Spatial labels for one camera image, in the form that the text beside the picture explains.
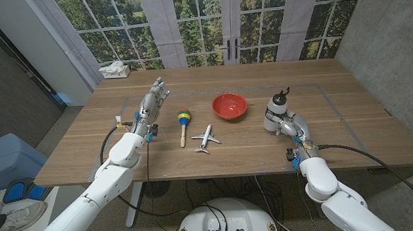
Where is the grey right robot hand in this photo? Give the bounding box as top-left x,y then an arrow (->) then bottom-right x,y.
264,107 -> 319,162

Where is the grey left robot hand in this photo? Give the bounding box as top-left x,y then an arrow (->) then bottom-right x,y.
126,76 -> 173,140

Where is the white oil cruet black pump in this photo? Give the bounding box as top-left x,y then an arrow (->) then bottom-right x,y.
261,86 -> 293,133

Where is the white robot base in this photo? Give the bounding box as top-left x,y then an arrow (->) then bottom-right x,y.
174,195 -> 280,231

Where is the colourful wooden maraca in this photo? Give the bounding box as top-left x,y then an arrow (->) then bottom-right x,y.
176,108 -> 193,149

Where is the white toy airplane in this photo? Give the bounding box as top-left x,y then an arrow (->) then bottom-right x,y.
190,124 -> 222,155

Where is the white tissue box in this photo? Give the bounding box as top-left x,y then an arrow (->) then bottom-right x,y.
98,60 -> 132,80

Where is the red bowl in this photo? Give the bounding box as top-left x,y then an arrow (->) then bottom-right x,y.
210,91 -> 249,122

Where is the printed window backdrop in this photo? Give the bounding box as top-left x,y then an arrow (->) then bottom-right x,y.
30,0 -> 371,76

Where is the white table leg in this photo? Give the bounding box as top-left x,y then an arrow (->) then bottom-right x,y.
123,181 -> 146,230

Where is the blue-grey upholstered seat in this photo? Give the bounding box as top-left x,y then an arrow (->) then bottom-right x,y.
0,130 -> 50,193

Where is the blue and black foot pedal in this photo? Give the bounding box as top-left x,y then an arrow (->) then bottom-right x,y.
1,175 -> 54,205

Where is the white sneaker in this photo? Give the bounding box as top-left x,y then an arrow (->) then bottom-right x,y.
0,200 -> 50,231

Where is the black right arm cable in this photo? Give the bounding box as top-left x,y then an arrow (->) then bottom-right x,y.
317,139 -> 413,216

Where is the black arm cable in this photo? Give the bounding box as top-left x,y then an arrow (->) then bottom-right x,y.
98,119 -> 187,220
317,139 -> 413,216

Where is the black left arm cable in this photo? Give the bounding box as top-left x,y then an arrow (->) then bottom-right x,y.
98,119 -> 187,220

